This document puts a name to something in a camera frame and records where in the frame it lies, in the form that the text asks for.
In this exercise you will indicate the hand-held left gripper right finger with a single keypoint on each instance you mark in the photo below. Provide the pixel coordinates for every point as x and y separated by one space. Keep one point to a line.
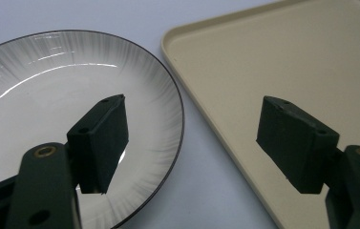
298 143

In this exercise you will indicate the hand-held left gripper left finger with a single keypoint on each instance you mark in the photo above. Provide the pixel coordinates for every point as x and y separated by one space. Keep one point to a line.
99 143

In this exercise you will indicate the white plate with dark rim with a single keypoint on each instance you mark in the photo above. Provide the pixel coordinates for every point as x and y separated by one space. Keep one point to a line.
53 101

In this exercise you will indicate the beige plastic tray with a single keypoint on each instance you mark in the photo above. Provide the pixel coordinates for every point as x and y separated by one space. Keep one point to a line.
279 70

